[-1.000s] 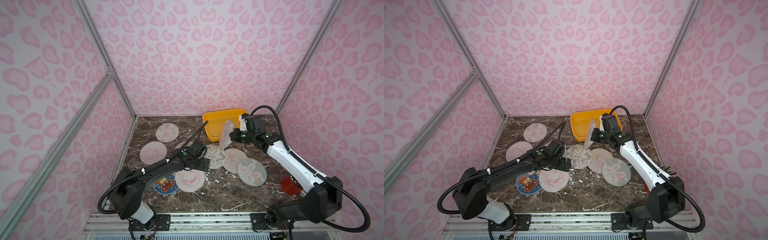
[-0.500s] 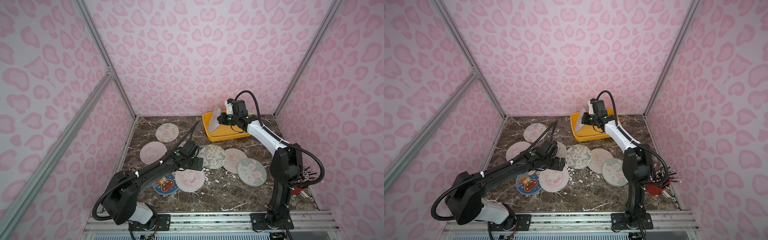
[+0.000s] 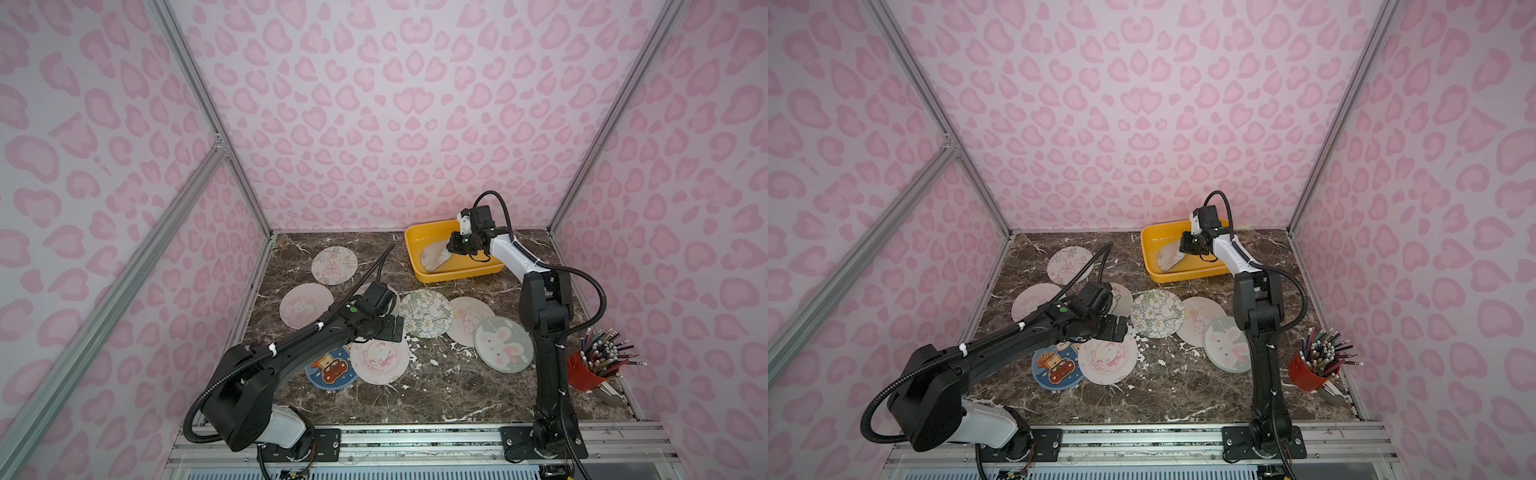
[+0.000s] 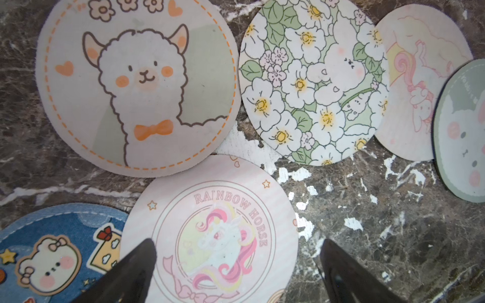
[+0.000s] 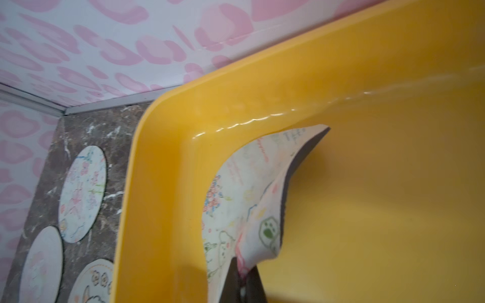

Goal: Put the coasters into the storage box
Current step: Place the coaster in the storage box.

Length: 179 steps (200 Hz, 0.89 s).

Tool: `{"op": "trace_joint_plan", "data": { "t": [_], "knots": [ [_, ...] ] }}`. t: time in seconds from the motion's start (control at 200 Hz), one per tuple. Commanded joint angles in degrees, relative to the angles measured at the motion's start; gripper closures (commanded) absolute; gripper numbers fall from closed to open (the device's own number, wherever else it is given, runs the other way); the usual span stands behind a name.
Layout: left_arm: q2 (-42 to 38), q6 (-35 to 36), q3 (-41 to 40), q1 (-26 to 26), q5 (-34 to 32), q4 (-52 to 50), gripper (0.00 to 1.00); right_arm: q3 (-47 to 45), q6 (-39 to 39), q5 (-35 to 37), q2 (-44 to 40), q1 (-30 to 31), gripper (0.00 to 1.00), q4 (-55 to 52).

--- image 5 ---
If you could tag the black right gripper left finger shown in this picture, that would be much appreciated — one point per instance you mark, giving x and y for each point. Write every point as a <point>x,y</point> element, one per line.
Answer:
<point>230,291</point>

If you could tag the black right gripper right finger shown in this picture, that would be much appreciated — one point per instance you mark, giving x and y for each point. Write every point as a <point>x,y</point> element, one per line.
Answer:
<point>254,288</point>

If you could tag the white animal doodle coaster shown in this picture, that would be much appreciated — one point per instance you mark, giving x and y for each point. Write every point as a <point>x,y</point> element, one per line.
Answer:
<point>244,209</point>

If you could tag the yellow plastic storage box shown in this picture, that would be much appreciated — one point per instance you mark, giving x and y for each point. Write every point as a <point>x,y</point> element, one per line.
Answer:
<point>389,207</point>

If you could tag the white alpaca coaster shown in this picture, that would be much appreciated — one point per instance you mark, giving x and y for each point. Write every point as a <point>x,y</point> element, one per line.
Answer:
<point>93,284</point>

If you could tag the white butterfly doodle coaster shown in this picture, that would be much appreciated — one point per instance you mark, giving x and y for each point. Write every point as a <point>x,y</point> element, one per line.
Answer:
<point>82,194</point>

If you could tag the pink rainbow unicorn coaster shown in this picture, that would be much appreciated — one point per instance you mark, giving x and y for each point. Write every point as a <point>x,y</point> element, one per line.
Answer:
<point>41,275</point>

